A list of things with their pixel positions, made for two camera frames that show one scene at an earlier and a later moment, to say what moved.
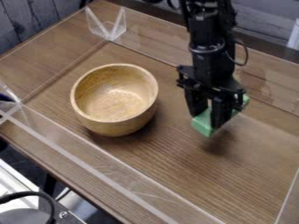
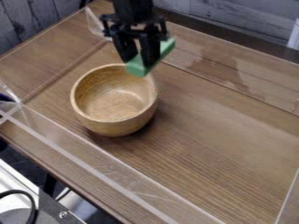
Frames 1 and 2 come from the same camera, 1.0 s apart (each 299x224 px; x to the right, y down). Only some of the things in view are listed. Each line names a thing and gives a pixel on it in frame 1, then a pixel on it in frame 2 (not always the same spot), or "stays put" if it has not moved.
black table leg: [50, 185] stays put
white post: [294, 38] stays put
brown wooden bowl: [114, 98] stays put
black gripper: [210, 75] -> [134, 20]
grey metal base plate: [63, 216] stays put
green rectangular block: [202, 122] -> [137, 68]
